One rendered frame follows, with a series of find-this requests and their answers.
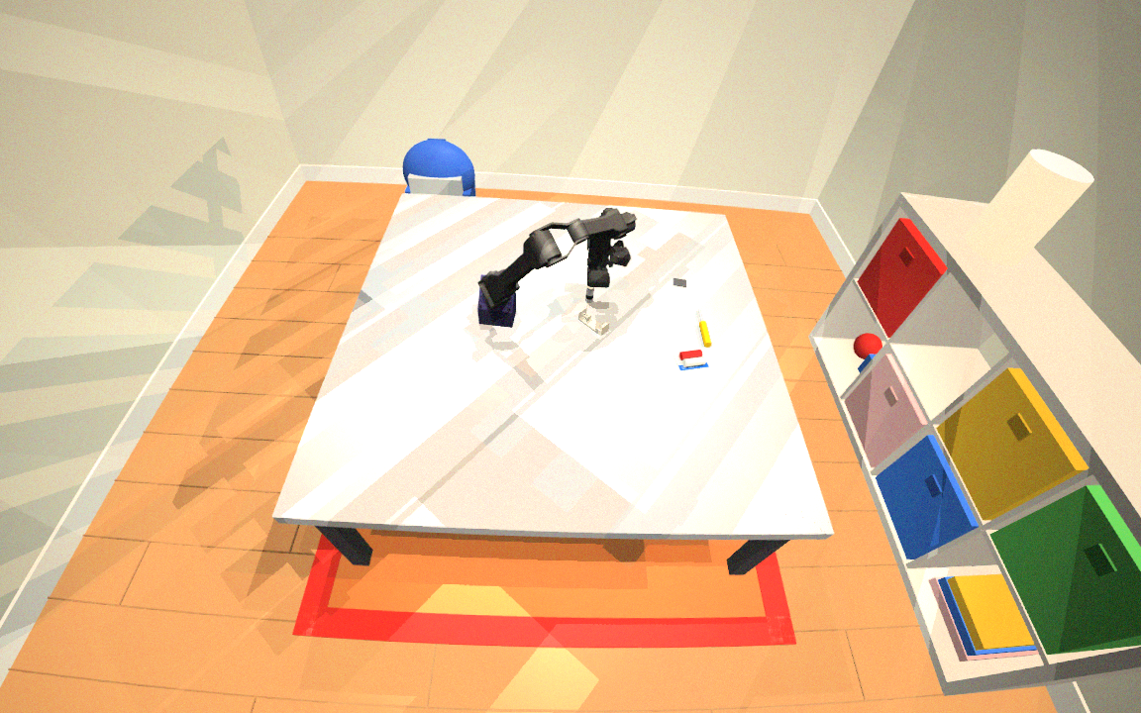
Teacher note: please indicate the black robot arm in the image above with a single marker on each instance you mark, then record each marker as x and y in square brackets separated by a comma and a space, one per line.
[540, 249]

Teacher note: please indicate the yellow screwdriver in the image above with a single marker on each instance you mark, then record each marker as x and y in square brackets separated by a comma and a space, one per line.
[704, 332]

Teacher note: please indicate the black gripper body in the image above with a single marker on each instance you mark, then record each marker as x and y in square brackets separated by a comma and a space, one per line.
[599, 258]

